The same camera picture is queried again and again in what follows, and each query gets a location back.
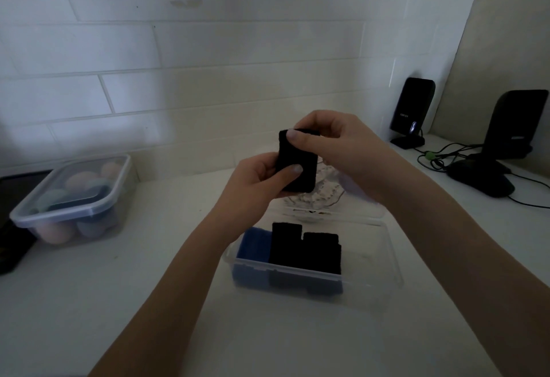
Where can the person's left hand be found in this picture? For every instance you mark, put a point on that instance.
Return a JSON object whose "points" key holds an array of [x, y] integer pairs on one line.
{"points": [[240, 194]]}

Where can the person's right hand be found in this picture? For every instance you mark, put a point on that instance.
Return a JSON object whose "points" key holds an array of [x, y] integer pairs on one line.
{"points": [[348, 149]]}

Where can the person's right thumb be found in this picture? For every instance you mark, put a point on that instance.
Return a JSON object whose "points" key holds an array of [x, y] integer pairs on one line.
{"points": [[311, 142]]}

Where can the person's left thumb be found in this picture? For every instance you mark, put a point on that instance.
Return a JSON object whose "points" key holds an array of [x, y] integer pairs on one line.
{"points": [[283, 178]]}

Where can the black sponge pad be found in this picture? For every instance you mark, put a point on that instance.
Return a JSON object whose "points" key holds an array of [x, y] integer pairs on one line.
{"points": [[285, 243], [294, 155], [322, 254]]}

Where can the person's right forearm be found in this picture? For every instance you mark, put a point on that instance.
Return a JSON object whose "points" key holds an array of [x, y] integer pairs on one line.
{"points": [[464, 260]]}

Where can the person's left forearm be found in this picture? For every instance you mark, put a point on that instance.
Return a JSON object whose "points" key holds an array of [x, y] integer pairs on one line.
{"points": [[172, 286]]}

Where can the clear plastic container lid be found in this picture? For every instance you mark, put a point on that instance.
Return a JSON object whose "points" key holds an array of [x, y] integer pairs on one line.
{"points": [[331, 194]]}

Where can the blue sponge pad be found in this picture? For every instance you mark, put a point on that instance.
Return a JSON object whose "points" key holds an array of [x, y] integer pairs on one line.
{"points": [[253, 248]]}

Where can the black speaker with light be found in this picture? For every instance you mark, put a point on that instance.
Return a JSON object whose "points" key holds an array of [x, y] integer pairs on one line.
{"points": [[411, 104]]}

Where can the open clear plastic container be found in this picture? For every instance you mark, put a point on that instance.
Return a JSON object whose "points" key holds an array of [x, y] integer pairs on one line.
{"points": [[369, 269]]}

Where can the black computer mouse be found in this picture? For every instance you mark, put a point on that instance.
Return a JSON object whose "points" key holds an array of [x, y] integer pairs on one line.
{"points": [[483, 177]]}

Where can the pile of pastel makeup sponges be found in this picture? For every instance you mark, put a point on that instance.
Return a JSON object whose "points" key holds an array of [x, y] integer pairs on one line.
{"points": [[81, 183]]}

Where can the lidded clear plastic container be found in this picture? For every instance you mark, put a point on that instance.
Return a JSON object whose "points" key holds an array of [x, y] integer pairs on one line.
{"points": [[68, 211]]}

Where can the black flat device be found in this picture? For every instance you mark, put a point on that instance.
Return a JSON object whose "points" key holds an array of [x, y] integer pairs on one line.
{"points": [[15, 218]]}

